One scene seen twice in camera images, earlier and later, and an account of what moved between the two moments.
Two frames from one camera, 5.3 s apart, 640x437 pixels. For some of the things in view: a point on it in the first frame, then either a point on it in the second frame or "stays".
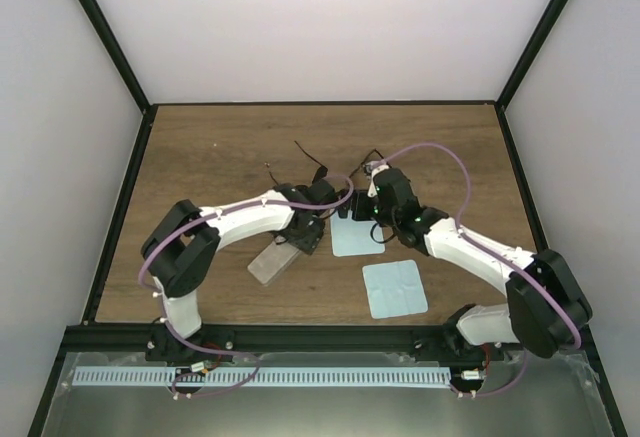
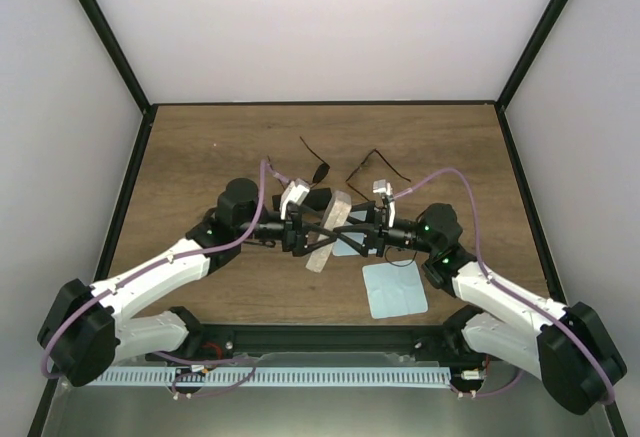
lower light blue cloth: (394, 289) stays
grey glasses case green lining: (272, 261) -> (335, 218)
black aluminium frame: (105, 338) stays
